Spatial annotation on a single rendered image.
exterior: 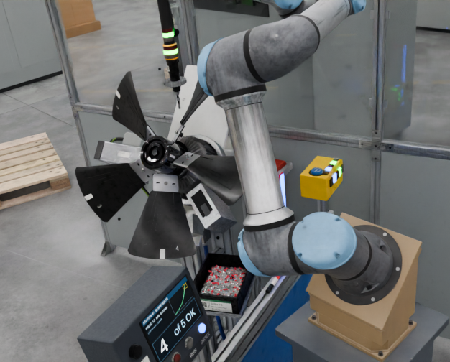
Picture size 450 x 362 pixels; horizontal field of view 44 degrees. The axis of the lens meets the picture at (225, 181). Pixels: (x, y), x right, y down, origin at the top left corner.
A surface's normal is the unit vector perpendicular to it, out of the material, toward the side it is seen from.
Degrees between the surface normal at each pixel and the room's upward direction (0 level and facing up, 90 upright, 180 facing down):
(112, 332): 15
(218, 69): 75
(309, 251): 41
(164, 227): 50
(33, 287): 0
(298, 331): 0
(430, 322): 0
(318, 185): 90
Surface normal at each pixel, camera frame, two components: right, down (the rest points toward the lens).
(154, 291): -0.32, -0.89
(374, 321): -0.57, -0.35
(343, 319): -0.71, 0.40
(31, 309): -0.11, -0.87
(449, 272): -0.50, 0.46
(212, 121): -0.45, -0.22
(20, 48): 0.66, 0.29
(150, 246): 0.06, -0.20
